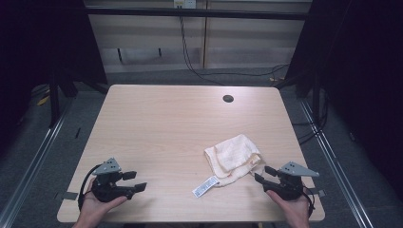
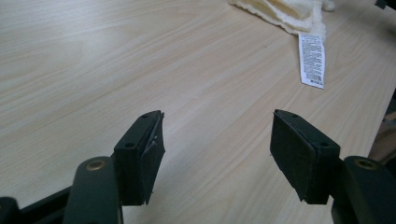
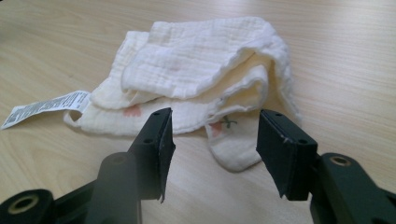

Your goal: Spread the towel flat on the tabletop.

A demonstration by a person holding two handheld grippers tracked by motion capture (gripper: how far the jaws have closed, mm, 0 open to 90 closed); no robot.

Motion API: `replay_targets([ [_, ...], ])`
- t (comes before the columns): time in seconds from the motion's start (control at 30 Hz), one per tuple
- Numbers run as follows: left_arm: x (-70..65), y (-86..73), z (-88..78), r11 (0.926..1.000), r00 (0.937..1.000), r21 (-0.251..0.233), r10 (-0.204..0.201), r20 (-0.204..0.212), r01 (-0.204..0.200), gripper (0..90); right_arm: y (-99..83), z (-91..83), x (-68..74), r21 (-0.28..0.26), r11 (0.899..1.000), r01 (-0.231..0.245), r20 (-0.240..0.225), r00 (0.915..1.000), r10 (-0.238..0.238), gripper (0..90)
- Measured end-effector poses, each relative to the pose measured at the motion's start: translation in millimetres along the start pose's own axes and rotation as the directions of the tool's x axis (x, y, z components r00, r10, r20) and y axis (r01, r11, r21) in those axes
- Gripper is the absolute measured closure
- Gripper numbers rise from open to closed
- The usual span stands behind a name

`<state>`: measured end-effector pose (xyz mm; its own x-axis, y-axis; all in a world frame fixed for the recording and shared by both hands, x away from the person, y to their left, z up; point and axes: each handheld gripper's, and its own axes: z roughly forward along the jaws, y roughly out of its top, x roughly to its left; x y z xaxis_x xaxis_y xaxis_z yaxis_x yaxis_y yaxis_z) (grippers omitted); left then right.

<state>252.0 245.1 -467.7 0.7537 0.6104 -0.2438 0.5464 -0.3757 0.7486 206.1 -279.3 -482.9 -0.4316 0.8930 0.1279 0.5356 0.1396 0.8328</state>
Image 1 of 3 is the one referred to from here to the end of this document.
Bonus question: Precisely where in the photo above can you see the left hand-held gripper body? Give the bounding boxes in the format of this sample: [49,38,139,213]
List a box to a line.
[91,157,136,203]

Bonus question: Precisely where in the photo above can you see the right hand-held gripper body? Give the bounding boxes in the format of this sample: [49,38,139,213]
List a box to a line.
[261,161,320,201]

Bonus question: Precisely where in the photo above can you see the white cloth towel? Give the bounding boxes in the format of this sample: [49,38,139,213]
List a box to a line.
[192,133,266,200]

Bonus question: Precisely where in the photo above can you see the person's left hand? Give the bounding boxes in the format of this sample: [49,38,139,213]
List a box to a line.
[79,177,128,223]

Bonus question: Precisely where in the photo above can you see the person's right hand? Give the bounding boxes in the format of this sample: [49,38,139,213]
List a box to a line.
[265,184,313,222]

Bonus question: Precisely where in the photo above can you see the black metal stand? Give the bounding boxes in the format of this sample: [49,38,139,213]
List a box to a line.
[48,70,62,128]

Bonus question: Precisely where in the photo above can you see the dark curtain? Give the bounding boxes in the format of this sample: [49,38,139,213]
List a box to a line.
[0,0,108,96]
[274,0,403,194]

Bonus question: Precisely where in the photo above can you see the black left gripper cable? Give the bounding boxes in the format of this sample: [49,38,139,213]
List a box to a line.
[77,163,103,212]

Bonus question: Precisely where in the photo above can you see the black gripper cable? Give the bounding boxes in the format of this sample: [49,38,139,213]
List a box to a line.
[77,163,103,212]
[302,185,317,219]

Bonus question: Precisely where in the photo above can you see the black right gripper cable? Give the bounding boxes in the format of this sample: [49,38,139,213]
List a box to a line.
[302,185,317,219]

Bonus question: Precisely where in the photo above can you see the metal floor rail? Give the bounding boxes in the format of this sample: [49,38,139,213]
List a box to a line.
[298,98,376,228]
[0,99,73,227]

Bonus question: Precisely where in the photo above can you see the black floor cables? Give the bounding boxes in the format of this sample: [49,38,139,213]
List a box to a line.
[291,88,330,146]

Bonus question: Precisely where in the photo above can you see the long black hanging cable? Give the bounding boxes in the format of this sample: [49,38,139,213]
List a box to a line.
[179,15,290,87]

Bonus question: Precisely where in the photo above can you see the black horizontal frame bar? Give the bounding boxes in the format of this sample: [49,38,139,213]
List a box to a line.
[85,7,311,21]

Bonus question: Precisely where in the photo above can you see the white wall outlet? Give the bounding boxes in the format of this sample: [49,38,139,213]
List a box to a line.
[173,0,198,10]

